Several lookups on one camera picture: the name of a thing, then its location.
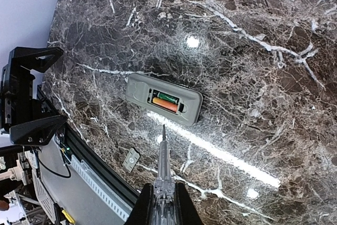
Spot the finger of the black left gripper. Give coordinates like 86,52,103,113
9,115,67,146
9,47,64,73

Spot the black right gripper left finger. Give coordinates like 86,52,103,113
126,183,154,225

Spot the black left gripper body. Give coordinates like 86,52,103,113
1,58,55,133

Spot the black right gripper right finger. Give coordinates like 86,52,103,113
174,183,204,225

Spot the clear handled screwdriver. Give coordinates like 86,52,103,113
151,126,176,225

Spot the grey battery cover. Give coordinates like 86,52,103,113
122,148,141,173

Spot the white remote control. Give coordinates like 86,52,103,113
125,73,203,126

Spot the orange battery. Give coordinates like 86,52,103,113
152,97,177,113

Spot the green battery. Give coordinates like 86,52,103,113
157,92,179,104

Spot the black front rail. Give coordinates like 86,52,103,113
36,85,140,209

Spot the left white cable duct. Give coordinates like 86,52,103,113
71,155,132,224

